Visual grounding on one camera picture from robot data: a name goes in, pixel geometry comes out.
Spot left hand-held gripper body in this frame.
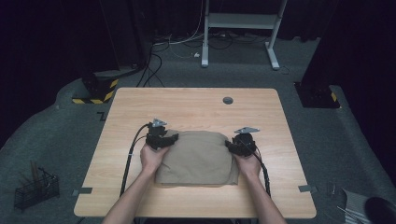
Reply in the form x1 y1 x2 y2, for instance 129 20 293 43
145 118 171 151

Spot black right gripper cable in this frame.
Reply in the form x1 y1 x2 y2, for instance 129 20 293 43
252 150 272 198

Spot black wire basket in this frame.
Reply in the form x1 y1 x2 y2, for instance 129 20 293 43
13 173 61 211

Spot person's right hand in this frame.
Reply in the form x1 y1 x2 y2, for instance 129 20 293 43
233 151 262 180

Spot beige pants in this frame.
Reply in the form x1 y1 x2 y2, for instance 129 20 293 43
154 129 241 188

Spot grey striped sheet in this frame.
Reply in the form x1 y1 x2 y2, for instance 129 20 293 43
341 188 372 224

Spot black floor cables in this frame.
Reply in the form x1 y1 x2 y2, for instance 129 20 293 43
135 31 269 89

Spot person's left hand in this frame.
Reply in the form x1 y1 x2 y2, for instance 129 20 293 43
139 143 171 177

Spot white floor cable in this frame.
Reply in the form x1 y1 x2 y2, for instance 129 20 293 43
152 0 207 60

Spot grey tape strip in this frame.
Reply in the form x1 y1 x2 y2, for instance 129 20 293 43
297 184 318 193
72 187 93 197

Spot black round object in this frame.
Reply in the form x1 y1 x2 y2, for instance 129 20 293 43
363 196 396 224

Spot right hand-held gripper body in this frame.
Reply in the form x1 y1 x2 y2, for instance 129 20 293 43
232 126 262 158

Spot black yellow striped stand base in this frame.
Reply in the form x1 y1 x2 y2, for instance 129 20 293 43
71 73 120 105

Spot white metal stand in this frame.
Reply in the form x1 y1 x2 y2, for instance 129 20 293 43
200 0 289 71

